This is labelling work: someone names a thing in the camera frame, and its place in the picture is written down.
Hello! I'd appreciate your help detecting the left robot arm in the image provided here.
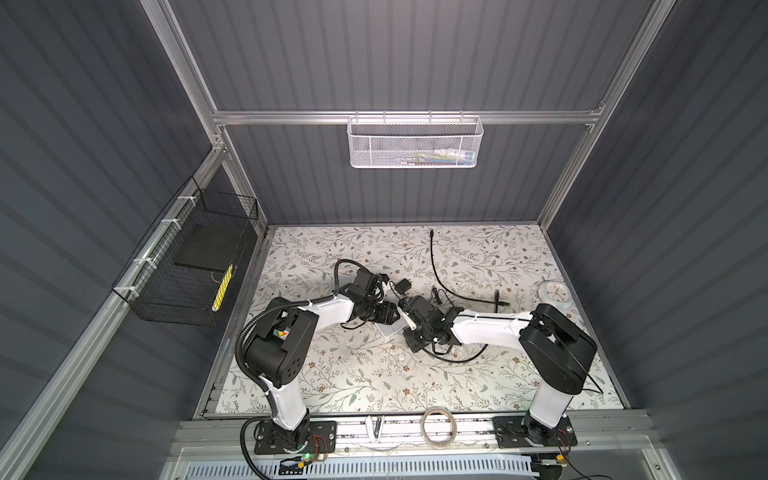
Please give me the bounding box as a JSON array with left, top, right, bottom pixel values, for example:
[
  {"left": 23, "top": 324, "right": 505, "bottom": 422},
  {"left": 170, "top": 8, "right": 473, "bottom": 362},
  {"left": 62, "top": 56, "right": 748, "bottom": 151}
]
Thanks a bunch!
[{"left": 234, "top": 259, "right": 399, "bottom": 439}]

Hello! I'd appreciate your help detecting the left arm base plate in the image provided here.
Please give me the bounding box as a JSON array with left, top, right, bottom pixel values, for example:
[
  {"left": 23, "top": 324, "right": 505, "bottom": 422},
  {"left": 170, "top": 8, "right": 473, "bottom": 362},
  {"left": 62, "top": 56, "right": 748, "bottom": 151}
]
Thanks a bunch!
[{"left": 252, "top": 420, "right": 337, "bottom": 455}]

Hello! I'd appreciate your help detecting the white round timer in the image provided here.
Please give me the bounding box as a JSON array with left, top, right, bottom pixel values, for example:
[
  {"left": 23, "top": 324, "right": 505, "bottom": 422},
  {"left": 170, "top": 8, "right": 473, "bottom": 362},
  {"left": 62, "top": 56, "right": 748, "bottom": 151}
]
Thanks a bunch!
[{"left": 538, "top": 280, "right": 573, "bottom": 310}]

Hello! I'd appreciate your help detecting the white wire mesh basket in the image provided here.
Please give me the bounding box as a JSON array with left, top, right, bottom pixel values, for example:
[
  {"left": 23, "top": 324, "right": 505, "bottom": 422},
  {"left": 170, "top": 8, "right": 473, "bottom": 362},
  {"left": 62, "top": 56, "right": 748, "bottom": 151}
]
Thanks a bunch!
[{"left": 346, "top": 115, "right": 484, "bottom": 169}]

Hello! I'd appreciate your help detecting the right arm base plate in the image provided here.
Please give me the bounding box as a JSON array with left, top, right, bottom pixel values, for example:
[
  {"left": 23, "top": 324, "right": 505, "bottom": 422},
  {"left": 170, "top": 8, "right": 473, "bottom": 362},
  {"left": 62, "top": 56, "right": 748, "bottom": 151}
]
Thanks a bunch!
[{"left": 492, "top": 414, "right": 578, "bottom": 448}]

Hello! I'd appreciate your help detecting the black wire basket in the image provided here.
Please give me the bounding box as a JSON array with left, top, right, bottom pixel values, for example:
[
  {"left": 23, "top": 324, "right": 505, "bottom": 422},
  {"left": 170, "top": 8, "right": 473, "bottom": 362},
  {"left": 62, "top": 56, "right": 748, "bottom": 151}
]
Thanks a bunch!
[{"left": 113, "top": 181, "right": 260, "bottom": 327}]

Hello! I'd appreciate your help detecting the black foam pad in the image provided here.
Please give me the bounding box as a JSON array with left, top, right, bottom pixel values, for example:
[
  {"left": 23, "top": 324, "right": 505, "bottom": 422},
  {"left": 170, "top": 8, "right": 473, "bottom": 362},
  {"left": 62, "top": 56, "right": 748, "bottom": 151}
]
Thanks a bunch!
[{"left": 174, "top": 225, "right": 241, "bottom": 273}]

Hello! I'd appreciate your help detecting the black power adapter left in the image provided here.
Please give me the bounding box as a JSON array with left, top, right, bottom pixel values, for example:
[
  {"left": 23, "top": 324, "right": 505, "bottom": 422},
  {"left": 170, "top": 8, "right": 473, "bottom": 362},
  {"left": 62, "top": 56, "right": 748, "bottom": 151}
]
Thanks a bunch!
[{"left": 393, "top": 279, "right": 412, "bottom": 296}]

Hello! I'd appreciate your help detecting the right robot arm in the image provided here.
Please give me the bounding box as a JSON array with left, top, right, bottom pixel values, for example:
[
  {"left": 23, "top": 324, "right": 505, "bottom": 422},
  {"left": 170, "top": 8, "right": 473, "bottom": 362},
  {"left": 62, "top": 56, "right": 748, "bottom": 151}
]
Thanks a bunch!
[{"left": 398, "top": 296, "right": 597, "bottom": 446}]

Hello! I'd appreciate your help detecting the clear tape roll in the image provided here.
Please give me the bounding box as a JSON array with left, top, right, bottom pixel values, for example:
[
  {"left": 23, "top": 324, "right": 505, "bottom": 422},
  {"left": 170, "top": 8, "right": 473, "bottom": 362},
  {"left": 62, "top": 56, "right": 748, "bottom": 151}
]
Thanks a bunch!
[{"left": 419, "top": 406, "right": 458, "bottom": 449}]

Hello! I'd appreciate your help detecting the long black ethernet cable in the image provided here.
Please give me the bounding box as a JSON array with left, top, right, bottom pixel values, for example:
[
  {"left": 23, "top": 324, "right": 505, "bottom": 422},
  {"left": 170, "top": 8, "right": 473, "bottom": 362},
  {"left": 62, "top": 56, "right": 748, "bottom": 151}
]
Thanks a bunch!
[{"left": 425, "top": 290, "right": 502, "bottom": 365}]

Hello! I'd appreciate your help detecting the white network switch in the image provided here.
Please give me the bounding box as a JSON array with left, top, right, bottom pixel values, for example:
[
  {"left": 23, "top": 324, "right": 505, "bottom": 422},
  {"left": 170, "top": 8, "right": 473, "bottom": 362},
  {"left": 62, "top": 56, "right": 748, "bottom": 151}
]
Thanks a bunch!
[{"left": 376, "top": 318, "right": 408, "bottom": 339}]

